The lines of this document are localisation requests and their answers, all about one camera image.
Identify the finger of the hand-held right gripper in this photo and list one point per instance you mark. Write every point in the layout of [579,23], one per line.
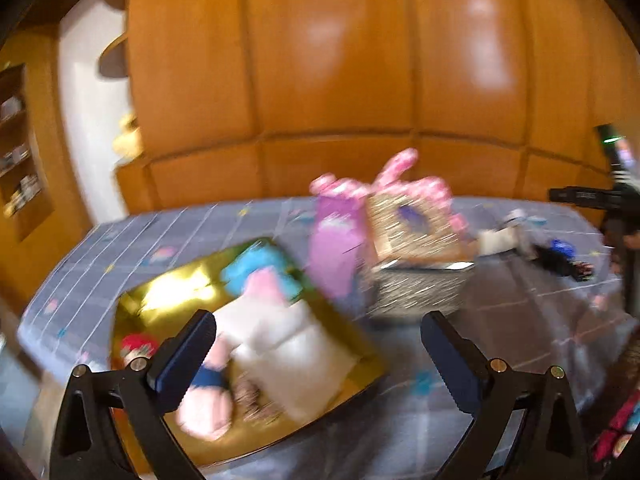
[580,196]

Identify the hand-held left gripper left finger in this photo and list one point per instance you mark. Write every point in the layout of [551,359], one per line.
[182,360]

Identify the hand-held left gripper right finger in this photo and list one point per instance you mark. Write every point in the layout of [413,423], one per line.
[452,365]

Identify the red knitted doll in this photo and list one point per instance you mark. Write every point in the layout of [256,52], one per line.
[135,347]

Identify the pink cloth blue band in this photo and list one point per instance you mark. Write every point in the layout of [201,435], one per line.
[205,410]

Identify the gold tray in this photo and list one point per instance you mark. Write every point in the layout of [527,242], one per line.
[165,285]

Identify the brown lace scrunchie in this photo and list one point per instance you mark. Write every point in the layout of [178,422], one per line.
[255,395]

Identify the teal plush bear pink dress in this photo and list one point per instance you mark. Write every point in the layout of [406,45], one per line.
[240,267]

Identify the white towel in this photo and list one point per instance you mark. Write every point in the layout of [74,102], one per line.
[300,350]

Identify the blue packet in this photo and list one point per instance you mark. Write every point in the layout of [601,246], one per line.
[560,249]

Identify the gold ornate tissue box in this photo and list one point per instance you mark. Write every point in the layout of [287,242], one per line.
[415,250]

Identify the purple carton box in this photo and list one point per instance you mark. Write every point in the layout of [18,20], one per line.
[335,245]

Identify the colourful cloth pile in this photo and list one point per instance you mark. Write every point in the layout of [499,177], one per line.
[617,430]

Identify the pink spotted plush toy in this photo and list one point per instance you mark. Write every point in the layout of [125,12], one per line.
[400,165]

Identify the yellow plush toy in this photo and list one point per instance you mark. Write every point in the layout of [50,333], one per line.
[127,137]

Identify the wooden wardrobe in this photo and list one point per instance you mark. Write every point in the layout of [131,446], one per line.
[350,60]

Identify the brown wall shelf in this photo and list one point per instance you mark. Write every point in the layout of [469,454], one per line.
[112,57]

